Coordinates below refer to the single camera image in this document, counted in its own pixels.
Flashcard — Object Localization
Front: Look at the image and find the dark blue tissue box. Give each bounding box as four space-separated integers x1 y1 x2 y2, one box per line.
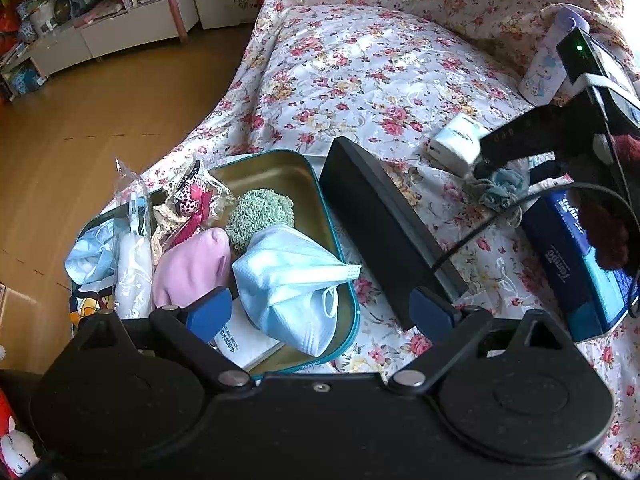
522 192 639 342

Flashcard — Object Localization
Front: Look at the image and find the light blue face mask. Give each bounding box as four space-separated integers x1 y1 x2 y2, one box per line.
64 219 122 285
232 226 361 358

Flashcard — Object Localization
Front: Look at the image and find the black cable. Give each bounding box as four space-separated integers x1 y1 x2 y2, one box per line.
428 181 640 319

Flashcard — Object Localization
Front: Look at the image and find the floral sofa cover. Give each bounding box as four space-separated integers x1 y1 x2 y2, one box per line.
142 0 639 479

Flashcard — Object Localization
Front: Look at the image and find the white paper booklet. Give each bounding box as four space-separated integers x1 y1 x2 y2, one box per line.
209 298 284 370

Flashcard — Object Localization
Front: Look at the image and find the white small box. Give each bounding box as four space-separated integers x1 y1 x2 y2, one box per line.
427 113 489 178

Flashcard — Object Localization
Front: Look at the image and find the white low TV cabinet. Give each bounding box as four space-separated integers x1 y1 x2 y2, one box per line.
28 0 198 77

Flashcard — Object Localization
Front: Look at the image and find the grey-blue drawstring pouch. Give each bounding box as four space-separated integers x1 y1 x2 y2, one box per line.
468 167 529 212

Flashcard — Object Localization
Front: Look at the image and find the leopard bow hair accessory bag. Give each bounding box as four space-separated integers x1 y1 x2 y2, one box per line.
151 158 235 266

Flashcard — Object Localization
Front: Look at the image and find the white purple water bottle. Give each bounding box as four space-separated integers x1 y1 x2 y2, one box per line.
518 6 590 106

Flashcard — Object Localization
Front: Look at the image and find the green knitted scrubber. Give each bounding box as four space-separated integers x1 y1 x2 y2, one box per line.
224 188 295 255

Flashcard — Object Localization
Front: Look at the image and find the red white plush toy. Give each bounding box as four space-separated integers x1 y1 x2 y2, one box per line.
0 392 40 479

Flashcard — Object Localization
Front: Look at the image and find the black tin lid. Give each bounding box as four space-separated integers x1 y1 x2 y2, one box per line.
320 136 468 330

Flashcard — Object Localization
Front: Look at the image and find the gold metal tin tray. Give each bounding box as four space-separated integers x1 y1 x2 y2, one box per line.
78 150 360 379

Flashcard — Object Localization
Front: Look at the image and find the pink soft cloth pouch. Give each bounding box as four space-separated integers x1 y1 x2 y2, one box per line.
152 228 231 308

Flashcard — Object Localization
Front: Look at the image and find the white brush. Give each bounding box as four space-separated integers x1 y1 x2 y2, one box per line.
114 158 153 320

